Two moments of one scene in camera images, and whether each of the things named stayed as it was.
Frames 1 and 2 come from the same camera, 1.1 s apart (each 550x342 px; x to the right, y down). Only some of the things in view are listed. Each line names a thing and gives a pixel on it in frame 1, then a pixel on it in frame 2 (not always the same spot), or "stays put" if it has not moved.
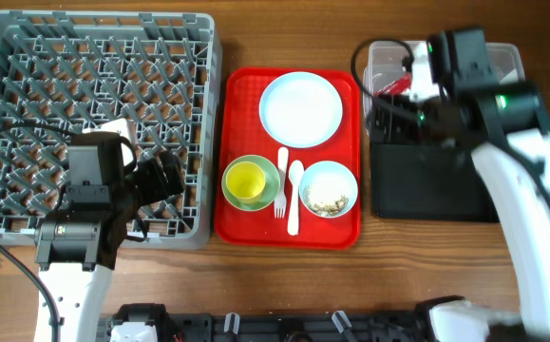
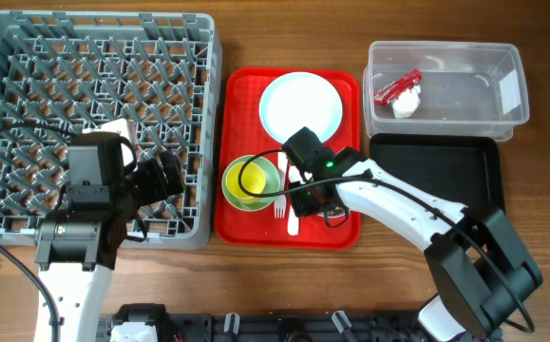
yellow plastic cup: (245, 180) stays put
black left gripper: (158, 189) stays put
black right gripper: (395, 127) to (302, 207)
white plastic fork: (280, 201) stays put
